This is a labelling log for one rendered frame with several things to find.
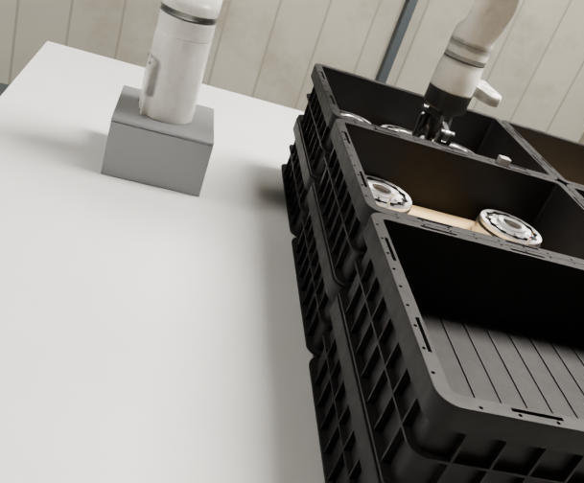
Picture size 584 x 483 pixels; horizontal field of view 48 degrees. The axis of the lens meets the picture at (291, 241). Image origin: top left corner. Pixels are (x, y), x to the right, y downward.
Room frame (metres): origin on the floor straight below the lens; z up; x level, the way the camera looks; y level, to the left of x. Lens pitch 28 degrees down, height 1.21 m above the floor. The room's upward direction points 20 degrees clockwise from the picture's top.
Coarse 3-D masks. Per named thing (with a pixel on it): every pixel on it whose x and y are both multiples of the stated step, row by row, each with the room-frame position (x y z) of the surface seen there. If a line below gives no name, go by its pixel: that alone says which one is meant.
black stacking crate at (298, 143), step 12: (300, 132) 1.16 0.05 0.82; (300, 144) 1.12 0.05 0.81; (300, 156) 1.08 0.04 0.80; (288, 168) 1.20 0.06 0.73; (300, 168) 1.10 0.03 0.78; (288, 180) 1.17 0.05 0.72; (300, 180) 1.07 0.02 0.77; (312, 180) 0.97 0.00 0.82; (288, 192) 1.12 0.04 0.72; (300, 192) 1.03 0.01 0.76; (288, 204) 1.07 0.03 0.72; (300, 204) 0.99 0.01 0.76; (288, 216) 1.03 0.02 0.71; (300, 216) 0.99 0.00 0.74; (300, 228) 0.98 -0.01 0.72
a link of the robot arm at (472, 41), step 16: (480, 0) 1.08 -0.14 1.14; (496, 0) 1.07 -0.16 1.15; (512, 0) 1.07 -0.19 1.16; (480, 16) 1.08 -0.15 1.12; (496, 16) 1.08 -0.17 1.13; (512, 16) 1.09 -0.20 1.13; (464, 32) 1.09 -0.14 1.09; (480, 32) 1.08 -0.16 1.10; (496, 32) 1.09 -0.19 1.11; (448, 48) 1.11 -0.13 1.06; (464, 48) 1.09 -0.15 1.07; (480, 48) 1.09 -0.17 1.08; (480, 64) 1.10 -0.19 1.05
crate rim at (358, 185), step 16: (336, 128) 0.92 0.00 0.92; (368, 128) 0.96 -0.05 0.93; (336, 144) 0.89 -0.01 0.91; (352, 144) 0.86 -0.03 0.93; (416, 144) 0.98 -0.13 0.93; (352, 160) 0.80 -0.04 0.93; (480, 160) 1.01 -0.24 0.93; (352, 176) 0.77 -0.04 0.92; (528, 176) 1.03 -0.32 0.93; (544, 176) 1.05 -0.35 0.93; (352, 192) 0.74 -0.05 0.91; (368, 192) 0.72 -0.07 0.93; (368, 208) 0.68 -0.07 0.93; (384, 208) 0.69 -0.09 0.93; (432, 224) 0.69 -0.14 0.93; (448, 224) 0.71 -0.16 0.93; (496, 240) 0.71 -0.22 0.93; (560, 256) 0.74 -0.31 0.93
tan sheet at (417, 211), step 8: (416, 208) 0.98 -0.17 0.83; (424, 208) 0.99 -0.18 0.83; (416, 216) 0.95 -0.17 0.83; (424, 216) 0.96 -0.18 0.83; (432, 216) 0.97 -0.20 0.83; (440, 216) 0.98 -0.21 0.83; (448, 216) 0.99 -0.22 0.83; (456, 224) 0.97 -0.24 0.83; (464, 224) 0.98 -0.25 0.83; (472, 224) 0.99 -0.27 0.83
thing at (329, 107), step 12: (312, 72) 1.23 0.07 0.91; (336, 72) 1.25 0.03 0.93; (348, 72) 1.27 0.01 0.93; (324, 84) 1.11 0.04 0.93; (384, 84) 1.27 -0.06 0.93; (324, 96) 1.06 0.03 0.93; (420, 96) 1.29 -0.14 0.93; (324, 108) 1.03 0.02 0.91; (336, 108) 1.00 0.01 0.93; (348, 120) 0.97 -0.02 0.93; (492, 120) 1.33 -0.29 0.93; (396, 132) 0.99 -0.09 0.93; (504, 132) 1.27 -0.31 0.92; (432, 144) 1.00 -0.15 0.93; (516, 144) 1.21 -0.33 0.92; (480, 156) 1.03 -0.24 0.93; (528, 156) 1.15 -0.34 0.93; (516, 168) 1.04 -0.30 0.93; (540, 168) 1.10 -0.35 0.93
